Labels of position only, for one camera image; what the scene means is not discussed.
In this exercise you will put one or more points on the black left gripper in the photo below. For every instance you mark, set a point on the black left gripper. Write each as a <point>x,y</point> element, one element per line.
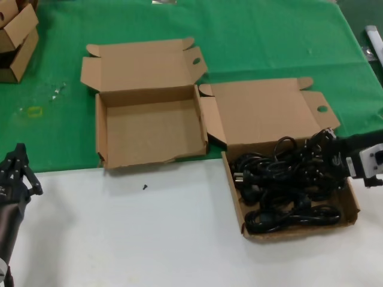
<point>12,203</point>

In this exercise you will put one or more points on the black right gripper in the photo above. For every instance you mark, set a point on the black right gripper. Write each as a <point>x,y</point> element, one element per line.
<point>344,146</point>

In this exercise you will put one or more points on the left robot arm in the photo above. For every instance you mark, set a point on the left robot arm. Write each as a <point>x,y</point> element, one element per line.
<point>2,267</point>

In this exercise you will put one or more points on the stacked cardboard box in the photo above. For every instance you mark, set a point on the stacked cardboard box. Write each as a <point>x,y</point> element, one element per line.
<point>27,56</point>
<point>7,9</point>
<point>21,27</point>

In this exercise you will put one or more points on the torn-edged open cardboard box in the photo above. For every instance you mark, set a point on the torn-edged open cardboard box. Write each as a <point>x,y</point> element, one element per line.
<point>149,131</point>

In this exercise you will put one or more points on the yellow rubber band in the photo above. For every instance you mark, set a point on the yellow rubber band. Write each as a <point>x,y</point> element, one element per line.
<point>36,108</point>

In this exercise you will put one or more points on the white debris scraps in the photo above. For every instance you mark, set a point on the white debris scraps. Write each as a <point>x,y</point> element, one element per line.
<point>54,97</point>

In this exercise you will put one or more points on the white tube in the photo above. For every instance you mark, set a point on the white tube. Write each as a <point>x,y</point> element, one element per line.
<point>377,45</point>

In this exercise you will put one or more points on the green tablecloth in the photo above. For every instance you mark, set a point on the green tablecloth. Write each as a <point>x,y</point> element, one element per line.
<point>269,39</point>

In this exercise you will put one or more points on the small black screw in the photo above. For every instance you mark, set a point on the small black screw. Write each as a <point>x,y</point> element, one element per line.
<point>145,187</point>

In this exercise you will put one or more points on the silver metal clip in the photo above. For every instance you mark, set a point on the silver metal clip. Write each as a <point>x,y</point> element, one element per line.
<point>164,1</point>

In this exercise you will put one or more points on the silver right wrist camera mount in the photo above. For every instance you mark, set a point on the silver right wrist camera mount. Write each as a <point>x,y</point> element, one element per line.
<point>371,161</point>

